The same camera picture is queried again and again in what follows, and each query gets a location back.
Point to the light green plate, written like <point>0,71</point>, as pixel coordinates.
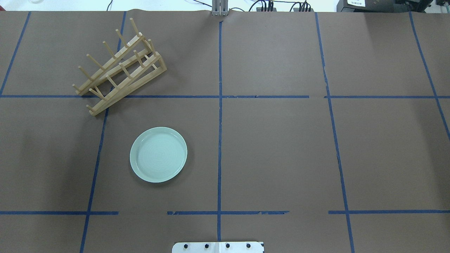
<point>158,154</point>

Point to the wooden dish rack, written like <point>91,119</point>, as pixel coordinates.
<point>131,67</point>

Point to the black computer box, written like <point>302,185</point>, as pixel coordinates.
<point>382,6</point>

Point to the aluminium frame post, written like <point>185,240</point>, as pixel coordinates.
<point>220,7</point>

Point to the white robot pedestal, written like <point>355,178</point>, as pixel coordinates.
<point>219,247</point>

